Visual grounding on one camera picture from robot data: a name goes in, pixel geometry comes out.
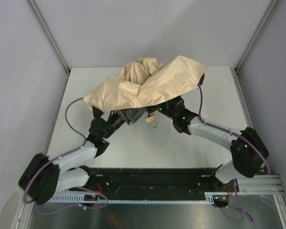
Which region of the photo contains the beige folding umbrella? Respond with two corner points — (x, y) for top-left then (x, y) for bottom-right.
(83, 55), (206, 112)

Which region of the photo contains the aluminium corner post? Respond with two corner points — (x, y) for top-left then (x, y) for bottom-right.
(235, 0), (283, 72)
(26, 0), (71, 75)

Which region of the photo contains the grey slotted cable duct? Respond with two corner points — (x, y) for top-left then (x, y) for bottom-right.
(48, 192), (228, 204)

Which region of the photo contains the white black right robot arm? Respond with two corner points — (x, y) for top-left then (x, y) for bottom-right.
(155, 96), (271, 187)

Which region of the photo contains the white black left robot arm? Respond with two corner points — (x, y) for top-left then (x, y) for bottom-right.
(18, 107), (146, 205)

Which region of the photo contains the left aluminium corner post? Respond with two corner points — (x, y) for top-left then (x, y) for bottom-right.
(26, 0), (71, 75)

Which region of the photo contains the right aluminium corner post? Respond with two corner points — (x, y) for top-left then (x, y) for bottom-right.
(235, 0), (283, 72)

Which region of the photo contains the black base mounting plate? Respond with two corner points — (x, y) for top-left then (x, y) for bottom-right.
(84, 168), (233, 198)

